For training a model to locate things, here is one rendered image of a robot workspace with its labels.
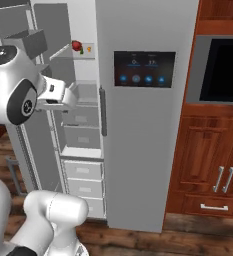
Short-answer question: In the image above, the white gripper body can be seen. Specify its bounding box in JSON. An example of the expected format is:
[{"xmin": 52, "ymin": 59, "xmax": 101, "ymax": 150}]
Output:
[{"xmin": 62, "ymin": 82, "xmax": 81, "ymax": 112}]

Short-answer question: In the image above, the grey freezer drawer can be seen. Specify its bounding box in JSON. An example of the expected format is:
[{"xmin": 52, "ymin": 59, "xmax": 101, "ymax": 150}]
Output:
[
  {"xmin": 61, "ymin": 105, "xmax": 101, "ymax": 128},
  {"xmin": 63, "ymin": 125, "xmax": 102, "ymax": 150}
]

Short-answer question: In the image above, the white freezer rack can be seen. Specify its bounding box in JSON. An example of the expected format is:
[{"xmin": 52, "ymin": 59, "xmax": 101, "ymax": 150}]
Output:
[{"xmin": 49, "ymin": 42, "xmax": 96, "ymax": 61}]

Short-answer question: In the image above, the red bell pepper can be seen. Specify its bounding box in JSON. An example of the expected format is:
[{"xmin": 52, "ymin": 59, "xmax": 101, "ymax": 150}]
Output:
[{"xmin": 70, "ymin": 39, "xmax": 85, "ymax": 55}]

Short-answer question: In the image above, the grey door bin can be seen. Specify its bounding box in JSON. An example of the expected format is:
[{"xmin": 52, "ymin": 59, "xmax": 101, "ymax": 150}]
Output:
[{"xmin": 2, "ymin": 28, "xmax": 49, "ymax": 61}]

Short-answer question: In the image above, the white freezer drawer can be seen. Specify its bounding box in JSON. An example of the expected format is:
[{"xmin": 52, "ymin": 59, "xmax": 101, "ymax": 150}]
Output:
[
  {"xmin": 62, "ymin": 159, "xmax": 104, "ymax": 181},
  {"xmin": 66, "ymin": 178, "xmax": 105, "ymax": 199},
  {"xmin": 83, "ymin": 196, "xmax": 107, "ymax": 220}
]

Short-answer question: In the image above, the grey fridge freezer body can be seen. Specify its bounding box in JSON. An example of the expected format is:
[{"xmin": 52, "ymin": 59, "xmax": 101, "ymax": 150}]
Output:
[{"xmin": 30, "ymin": 0, "xmax": 108, "ymax": 221}]

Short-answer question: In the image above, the grey freezer door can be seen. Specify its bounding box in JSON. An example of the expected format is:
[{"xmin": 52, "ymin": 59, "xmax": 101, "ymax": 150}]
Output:
[{"xmin": 0, "ymin": 0, "xmax": 76, "ymax": 195}]

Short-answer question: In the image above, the grey fridge door with screen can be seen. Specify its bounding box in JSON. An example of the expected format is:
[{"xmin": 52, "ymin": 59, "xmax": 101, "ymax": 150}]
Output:
[{"xmin": 94, "ymin": 0, "xmax": 200, "ymax": 234}]

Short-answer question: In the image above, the grey built-in oven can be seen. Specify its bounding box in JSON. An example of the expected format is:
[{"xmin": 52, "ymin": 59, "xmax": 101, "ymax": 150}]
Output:
[{"xmin": 185, "ymin": 34, "xmax": 233, "ymax": 106}]

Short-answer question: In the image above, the brown wooden drawer front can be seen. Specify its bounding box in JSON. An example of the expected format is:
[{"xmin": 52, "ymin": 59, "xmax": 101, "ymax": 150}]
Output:
[{"xmin": 180, "ymin": 194, "xmax": 233, "ymax": 218}]

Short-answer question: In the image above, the brown wooden overhead cupboard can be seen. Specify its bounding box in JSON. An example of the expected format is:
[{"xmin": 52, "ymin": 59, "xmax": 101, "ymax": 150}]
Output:
[{"xmin": 195, "ymin": 0, "xmax": 233, "ymax": 35}]

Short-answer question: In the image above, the dark grey fridge door handle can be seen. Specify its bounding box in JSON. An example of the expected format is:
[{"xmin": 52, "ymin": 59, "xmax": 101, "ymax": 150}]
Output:
[{"xmin": 98, "ymin": 85, "xmax": 108, "ymax": 138}]

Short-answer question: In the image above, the grey freezer door handle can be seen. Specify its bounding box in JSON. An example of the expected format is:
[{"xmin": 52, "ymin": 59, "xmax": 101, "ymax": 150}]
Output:
[{"xmin": 5, "ymin": 155, "xmax": 29, "ymax": 197}]

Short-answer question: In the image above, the silver cupboard door handle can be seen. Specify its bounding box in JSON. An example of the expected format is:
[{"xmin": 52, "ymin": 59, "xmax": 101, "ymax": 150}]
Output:
[
  {"xmin": 221, "ymin": 166, "xmax": 233, "ymax": 195},
  {"xmin": 212, "ymin": 165, "xmax": 225, "ymax": 194}
]

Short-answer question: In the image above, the silver drawer handle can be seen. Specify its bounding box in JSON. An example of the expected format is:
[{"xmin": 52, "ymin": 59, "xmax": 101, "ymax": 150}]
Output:
[{"xmin": 199, "ymin": 203, "xmax": 230, "ymax": 212}]

